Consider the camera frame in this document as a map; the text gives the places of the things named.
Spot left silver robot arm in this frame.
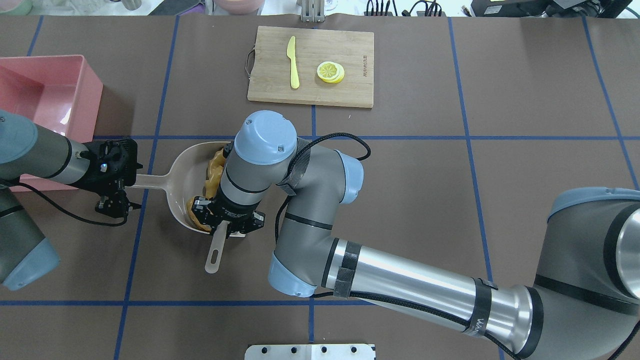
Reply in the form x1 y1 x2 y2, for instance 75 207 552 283
0 110 142 291

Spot yellow lemon slices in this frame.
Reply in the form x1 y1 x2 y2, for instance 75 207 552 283
317 61 346 84

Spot beige hand brush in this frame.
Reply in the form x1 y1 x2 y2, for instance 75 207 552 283
205 221 230 274

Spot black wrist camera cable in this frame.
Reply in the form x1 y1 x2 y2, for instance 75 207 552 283
274 132 372 246

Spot brown toy ginger root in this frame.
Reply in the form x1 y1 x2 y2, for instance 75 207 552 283
203 149 226 199

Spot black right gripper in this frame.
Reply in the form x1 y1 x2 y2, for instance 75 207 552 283
192 194 265 237

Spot yellow plastic knife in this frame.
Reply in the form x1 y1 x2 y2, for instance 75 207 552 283
286 35 300 89

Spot aluminium frame post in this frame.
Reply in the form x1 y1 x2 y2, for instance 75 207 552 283
296 0 326 23

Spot pink plastic bin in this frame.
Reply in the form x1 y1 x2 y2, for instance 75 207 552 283
0 55 103 191

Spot pink bowl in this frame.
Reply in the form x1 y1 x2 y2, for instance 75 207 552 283
213 0 265 15

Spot black power strip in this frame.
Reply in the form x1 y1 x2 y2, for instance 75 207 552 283
363 0 398 17

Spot brown toy potato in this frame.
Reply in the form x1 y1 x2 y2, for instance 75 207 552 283
185 196 211 233

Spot beige plastic dustpan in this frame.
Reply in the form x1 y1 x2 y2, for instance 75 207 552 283
133 141 229 234

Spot bamboo cutting board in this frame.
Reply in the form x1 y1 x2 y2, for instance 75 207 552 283
247 25 375 109

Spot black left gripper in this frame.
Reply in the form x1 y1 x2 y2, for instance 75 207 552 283
75 138 143 219

